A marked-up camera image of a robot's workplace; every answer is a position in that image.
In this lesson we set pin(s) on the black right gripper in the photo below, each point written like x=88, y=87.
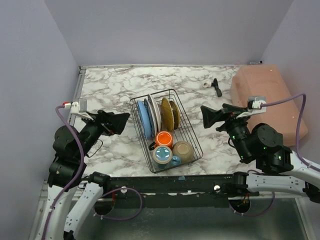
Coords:
x=227, y=116

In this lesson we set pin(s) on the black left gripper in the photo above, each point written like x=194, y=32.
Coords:
x=104, y=122

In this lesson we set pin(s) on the light blue plate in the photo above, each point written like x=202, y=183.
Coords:
x=144, y=119

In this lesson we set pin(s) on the yellow patterned plate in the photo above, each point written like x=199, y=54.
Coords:
x=176, y=114

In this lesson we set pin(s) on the beige ceramic bowl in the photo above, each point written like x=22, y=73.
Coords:
x=184, y=150

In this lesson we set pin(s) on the yellow woven bamboo plate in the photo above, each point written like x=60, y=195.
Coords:
x=167, y=113

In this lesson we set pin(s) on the orange mug black handle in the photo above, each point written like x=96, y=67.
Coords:
x=162, y=138

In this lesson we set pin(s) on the blue butterfly mug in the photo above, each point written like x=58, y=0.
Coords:
x=163, y=157

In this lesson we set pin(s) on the teal rimmed large plate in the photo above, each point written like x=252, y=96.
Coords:
x=151, y=117

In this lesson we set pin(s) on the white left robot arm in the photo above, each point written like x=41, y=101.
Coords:
x=61, y=221

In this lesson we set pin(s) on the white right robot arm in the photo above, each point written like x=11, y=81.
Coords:
x=282, y=170

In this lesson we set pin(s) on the black and white pipe fitting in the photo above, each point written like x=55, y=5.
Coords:
x=213, y=84

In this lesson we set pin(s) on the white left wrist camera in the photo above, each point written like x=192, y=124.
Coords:
x=78, y=108

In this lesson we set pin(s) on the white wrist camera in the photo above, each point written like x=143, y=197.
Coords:
x=254, y=107
x=78, y=108

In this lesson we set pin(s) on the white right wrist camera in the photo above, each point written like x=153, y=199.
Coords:
x=254, y=107

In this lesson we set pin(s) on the aluminium side rail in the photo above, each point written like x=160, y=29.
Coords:
x=68, y=117

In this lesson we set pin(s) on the dark wire dish rack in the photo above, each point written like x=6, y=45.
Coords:
x=164, y=130

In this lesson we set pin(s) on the black front table rail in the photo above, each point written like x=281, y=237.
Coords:
x=171, y=191

